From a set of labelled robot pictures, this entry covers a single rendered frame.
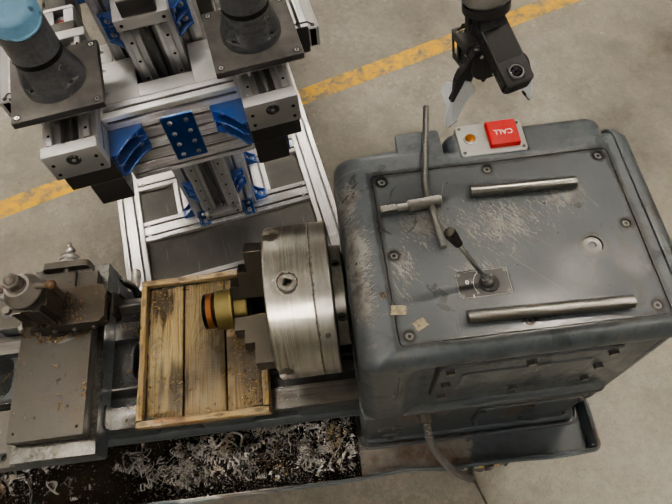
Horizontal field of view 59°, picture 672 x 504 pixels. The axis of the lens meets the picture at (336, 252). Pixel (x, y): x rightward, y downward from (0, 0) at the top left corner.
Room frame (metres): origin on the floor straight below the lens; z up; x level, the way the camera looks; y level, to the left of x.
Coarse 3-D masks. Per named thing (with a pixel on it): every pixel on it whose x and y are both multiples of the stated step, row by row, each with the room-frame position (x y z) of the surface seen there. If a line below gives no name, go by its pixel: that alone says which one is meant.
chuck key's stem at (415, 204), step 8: (408, 200) 0.58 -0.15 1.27; (416, 200) 0.58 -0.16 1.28; (424, 200) 0.58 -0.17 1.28; (432, 200) 0.58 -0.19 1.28; (440, 200) 0.57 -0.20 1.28; (384, 208) 0.57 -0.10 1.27; (392, 208) 0.57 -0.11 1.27; (400, 208) 0.57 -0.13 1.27; (408, 208) 0.57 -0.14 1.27; (416, 208) 0.57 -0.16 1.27; (424, 208) 0.57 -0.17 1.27
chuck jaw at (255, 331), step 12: (240, 324) 0.45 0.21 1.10; (252, 324) 0.44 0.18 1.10; (264, 324) 0.44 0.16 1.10; (240, 336) 0.43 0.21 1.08; (252, 336) 0.42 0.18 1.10; (264, 336) 0.41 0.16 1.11; (252, 348) 0.40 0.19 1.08; (264, 348) 0.39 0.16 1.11; (264, 360) 0.36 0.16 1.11; (288, 372) 0.34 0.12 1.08
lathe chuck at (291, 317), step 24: (288, 240) 0.56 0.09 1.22; (264, 264) 0.50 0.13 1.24; (288, 264) 0.50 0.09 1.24; (264, 288) 0.46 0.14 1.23; (312, 288) 0.45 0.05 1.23; (288, 312) 0.41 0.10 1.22; (312, 312) 0.41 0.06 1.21; (288, 336) 0.38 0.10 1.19; (312, 336) 0.37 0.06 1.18; (288, 360) 0.35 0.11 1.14; (312, 360) 0.34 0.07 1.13
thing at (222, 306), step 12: (204, 300) 0.50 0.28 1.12; (216, 300) 0.50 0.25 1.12; (228, 300) 0.49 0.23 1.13; (240, 300) 0.49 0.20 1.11; (204, 312) 0.48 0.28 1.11; (216, 312) 0.47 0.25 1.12; (228, 312) 0.47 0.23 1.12; (240, 312) 0.47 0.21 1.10; (204, 324) 0.46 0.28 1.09; (216, 324) 0.46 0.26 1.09; (228, 324) 0.45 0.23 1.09
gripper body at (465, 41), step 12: (468, 12) 0.68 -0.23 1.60; (480, 12) 0.67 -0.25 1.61; (492, 12) 0.67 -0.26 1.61; (504, 12) 0.67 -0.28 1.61; (468, 24) 0.71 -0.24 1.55; (456, 36) 0.71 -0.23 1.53; (468, 36) 0.70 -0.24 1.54; (468, 48) 0.67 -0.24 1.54; (480, 48) 0.66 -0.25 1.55; (456, 60) 0.71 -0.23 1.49; (480, 60) 0.65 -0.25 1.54; (480, 72) 0.65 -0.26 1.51; (492, 72) 0.65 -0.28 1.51
